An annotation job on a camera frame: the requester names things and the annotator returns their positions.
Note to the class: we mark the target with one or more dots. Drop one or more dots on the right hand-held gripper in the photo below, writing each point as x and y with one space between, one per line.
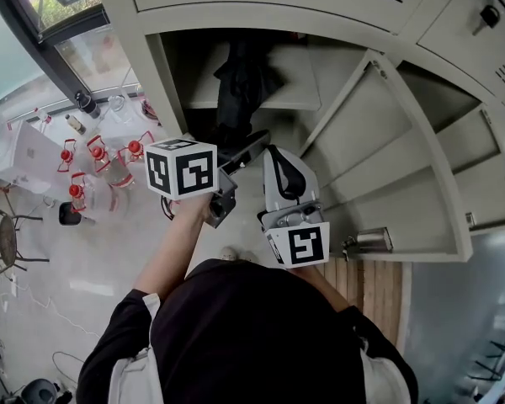
303 242

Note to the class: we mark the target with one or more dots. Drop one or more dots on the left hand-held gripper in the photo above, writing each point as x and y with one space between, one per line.
181 171

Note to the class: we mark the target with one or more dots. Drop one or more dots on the black umbrella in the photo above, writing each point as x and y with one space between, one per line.
240 86

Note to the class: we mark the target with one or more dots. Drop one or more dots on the grey metal locker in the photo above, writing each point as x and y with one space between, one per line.
244 15

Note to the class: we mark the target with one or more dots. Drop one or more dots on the person's left forearm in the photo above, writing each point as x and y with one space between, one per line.
168 251

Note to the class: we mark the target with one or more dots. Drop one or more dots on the person's right forearm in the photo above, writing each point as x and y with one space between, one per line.
328 293

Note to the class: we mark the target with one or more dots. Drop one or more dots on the open grey locker door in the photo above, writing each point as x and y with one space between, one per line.
387 175
480 175

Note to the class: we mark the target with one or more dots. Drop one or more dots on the person's white shoe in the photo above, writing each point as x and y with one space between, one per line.
235 254

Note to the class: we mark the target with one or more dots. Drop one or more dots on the silver door latch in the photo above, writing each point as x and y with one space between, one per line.
372 240

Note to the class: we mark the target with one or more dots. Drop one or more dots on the colourful round bowl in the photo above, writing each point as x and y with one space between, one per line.
148 108

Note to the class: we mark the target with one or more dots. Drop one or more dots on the clear glass pitcher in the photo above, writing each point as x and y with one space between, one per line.
118 107

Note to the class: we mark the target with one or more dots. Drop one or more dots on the group of red-capped water bottles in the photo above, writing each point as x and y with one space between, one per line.
109 171

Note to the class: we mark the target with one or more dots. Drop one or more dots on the wooden slat pallet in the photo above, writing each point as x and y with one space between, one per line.
370 293

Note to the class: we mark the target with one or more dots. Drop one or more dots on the person's black shirt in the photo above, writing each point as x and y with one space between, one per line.
256 335

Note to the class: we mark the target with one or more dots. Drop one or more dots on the black drink bottle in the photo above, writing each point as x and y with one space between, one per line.
88 104

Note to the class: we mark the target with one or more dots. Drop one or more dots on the small brown liquid bottle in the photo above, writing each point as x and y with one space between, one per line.
76 124

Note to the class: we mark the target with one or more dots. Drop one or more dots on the black square floor device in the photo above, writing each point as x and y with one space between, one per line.
70 214

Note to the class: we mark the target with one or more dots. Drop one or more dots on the clear spray bottle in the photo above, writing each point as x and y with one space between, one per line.
43 118

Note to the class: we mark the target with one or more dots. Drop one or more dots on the white cardboard box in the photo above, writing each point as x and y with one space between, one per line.
25 154

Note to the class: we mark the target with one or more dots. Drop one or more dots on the black round metal stool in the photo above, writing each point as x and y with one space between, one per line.
2 238

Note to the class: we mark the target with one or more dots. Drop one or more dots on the black chair base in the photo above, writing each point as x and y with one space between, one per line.
490 360

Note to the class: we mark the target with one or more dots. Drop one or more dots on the grey round appliance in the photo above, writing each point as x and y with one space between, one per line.
41 391

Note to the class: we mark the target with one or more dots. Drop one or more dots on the black window frame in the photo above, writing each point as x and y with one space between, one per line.
33 28

